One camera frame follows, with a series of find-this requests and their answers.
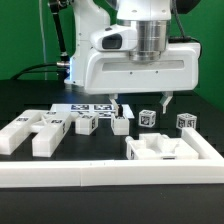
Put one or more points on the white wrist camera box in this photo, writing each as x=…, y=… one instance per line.
x=114, y=38

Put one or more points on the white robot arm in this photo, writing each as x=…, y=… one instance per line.
x=136, y=54

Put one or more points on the white chair seat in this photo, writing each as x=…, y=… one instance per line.
x=156, y=146

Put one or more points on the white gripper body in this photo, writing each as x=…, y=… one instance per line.
x=115, y=73

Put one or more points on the white chair back frame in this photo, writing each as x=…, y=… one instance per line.
x=49, y=127

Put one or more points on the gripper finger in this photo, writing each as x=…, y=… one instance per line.
x=115, y=105
x=166, y=98

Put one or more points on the white marker sheet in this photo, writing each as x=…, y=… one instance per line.
x=104, y=110

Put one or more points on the small white tag cube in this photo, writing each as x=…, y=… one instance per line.
x=147, y=118
x=186, y=120

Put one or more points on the white L-shaped fence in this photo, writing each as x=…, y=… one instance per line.
x=208, y=169

